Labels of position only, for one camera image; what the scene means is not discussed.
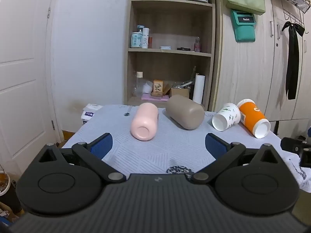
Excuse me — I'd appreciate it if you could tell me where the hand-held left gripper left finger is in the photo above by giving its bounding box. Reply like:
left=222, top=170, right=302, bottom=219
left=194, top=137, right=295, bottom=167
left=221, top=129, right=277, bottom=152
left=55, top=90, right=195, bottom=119
left=36, top=133, right=127, bottom=184

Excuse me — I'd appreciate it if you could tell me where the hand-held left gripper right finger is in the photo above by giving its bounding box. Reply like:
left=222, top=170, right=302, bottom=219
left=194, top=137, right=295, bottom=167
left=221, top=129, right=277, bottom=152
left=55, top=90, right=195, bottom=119
left=191, top=133, right=284, bottom=185

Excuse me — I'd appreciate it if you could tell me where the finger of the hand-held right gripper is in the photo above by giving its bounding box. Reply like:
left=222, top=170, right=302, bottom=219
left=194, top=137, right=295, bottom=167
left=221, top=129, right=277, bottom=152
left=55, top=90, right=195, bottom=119
left=280, top=137, right=311, bottom=155
left=300, top=153, right=311, bottom=168

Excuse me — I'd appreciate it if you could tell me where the pink cup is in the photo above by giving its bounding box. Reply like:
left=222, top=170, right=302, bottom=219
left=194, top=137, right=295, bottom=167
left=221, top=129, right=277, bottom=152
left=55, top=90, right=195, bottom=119
left=130, top=103, right=159, bottom=141

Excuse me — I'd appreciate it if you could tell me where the white floral paper cup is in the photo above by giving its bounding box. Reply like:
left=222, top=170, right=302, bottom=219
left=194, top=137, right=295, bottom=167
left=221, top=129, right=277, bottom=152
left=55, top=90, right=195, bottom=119
left=212, top=103, right=241, bottom=132

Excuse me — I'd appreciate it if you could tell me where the taupe cup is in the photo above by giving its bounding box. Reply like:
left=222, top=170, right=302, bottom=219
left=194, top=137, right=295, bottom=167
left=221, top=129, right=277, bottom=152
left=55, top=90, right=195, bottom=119
left=166, top=95, right=205, bottom=130

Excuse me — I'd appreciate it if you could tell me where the orange paper cup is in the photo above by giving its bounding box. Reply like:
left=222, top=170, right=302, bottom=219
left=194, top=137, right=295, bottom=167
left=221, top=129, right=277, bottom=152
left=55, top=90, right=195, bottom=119
left=237, top=99, right=271, bottom=139

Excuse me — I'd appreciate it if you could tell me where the white tissue packet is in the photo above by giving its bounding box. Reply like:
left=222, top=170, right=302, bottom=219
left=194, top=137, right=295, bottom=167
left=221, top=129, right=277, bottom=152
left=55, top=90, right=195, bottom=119
left=81, top=103, right=104, bottom=126

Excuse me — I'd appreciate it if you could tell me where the white paper towel roll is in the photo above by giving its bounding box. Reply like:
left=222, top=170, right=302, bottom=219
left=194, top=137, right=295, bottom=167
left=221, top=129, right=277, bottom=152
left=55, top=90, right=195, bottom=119
left=192, top=74, right=206, bottom=105

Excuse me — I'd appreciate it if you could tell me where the cardboard box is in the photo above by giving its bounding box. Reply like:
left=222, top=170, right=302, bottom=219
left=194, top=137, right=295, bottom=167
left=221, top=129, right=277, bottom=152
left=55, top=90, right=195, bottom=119
left=170, top=87, right=190, bottom=99

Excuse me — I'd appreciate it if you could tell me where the clear bottle with cork cap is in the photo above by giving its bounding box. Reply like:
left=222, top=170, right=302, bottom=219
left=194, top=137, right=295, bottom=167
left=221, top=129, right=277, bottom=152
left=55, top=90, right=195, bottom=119
left=132, top=71, right=144, bottom=98

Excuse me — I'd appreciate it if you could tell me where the pink flat pad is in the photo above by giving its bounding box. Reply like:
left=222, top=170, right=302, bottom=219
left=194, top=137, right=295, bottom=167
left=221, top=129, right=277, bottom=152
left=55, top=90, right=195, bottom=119
left=141, top=93, right=169, bottom=102

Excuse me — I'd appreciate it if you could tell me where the wooden wardrobe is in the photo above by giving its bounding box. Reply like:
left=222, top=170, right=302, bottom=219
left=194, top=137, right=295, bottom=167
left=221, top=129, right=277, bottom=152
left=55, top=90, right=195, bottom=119
left=215, top=0, right=311, bottom=122

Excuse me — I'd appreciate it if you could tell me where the floral printed box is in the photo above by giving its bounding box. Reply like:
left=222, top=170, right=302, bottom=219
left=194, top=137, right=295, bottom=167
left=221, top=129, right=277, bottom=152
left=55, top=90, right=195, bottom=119
left=151, top=79, right=165, bottom=97

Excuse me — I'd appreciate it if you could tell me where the black ribbon bow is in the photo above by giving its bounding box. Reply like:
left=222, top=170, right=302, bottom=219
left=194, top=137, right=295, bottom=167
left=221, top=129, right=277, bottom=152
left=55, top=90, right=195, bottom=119
left=281, top=21, right=306, bottom=100

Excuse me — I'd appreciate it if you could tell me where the wooden shelf unit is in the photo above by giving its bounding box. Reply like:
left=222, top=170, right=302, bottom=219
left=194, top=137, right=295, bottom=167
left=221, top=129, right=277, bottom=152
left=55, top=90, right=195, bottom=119
left=123, top=0, right=217, bottom=111

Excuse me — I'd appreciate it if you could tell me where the white door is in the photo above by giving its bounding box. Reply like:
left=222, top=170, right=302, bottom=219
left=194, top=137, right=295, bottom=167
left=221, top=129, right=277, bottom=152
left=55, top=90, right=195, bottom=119
left=0, top=0, right=64, bottom=176

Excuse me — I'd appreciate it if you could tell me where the teal pump bottle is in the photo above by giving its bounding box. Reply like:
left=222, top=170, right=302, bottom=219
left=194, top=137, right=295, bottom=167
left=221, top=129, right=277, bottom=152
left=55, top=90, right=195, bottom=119
left=131, top=25, right=143, bottom=49

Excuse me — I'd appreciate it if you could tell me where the white spray bottle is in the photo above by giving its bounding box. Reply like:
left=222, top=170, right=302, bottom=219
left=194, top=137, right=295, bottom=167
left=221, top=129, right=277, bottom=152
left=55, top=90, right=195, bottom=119
left=142, top=28, right=150, bottom=49

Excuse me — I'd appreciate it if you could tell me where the teal hanging pocket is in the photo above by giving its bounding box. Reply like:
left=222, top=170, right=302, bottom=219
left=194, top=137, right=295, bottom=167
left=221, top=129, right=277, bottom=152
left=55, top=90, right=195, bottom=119
left=231, top=9, right=257, bottom=43

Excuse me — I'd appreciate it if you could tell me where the black wire rack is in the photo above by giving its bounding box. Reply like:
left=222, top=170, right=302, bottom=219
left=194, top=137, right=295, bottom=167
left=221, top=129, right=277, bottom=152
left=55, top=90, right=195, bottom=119
left=272, top=0, right=311, bottom=28

